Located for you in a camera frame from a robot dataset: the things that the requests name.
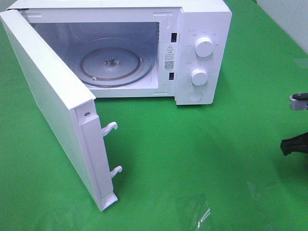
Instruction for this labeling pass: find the clear tape patch on cloth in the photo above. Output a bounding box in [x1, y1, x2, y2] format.
[175, 194, 212, 229]

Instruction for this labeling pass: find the white upper power knob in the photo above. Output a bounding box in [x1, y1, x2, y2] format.
[194, 36, 214, 58]

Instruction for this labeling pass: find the glass microwave turntable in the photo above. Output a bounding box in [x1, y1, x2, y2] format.
[77, 38, 157, 88]

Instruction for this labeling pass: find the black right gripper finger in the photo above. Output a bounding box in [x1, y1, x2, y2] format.
[289, 93, 308, 111]

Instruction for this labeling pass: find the white warning label sticker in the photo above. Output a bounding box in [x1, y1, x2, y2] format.
[163, 43, 178, 71]

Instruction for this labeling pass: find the white microwave oven body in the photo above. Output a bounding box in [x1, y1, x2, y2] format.
[6, 0, 232, 105]

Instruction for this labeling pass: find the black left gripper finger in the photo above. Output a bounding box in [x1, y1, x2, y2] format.
[280, 132, 308, 156]

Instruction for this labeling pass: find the white microwave door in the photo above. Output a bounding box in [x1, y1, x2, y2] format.
[0, 10, 122, 210]

